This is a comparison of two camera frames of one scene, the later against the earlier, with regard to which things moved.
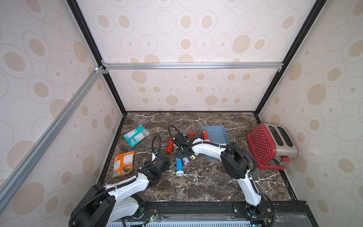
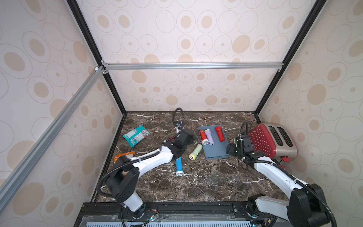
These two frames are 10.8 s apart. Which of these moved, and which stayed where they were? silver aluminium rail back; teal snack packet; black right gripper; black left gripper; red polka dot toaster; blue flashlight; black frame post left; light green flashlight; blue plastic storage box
Moved: black right gripper; black left gripper
Stayed: silver aluminium rail back; black frame post left; teal snack packet; blue flashlight; blue plastic storage box; light green flashlight; red polka dot toaster
